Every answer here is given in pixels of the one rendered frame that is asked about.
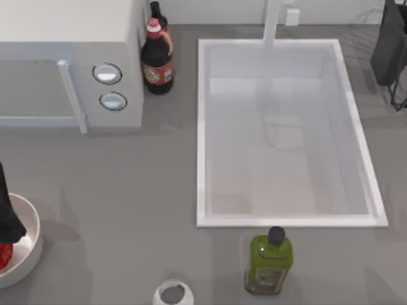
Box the white sink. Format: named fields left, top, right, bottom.
left=195, top=38, right=389, bottom=229

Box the dark bottle with red cap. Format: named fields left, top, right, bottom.
left=141, top=17, right=175, bottom=95

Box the small microwave knob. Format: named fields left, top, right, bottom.
left=99, top=91, right=128, bottom=112

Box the large microwave knob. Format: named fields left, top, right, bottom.
left=92, top=62, right=123, bottom=86

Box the green bottle with black cap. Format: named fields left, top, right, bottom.
left=244, top=226, right=294, bottom=296

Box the white plant pot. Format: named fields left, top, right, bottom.
left=152, top=278, right=195, bottom=305

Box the tall white tap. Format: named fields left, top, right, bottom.
left=262, top=0, right=281, bottom=49

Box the pale microwave oven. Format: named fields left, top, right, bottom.
left=0, top=0, right=148, bottom=134

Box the white bowl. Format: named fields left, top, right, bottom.
left=0, top=193, right=44, bottom=289

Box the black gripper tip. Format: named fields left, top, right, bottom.
left=0, top=162, right=27, bottom=245

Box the red fruit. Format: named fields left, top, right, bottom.
left=0, top=243, right=14, bottom=270

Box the microwave door handle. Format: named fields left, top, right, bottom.
left=57, top=59, right=88, bottom=134

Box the white wall socket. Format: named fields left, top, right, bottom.
left=284, top=8, right=300, bottom=27

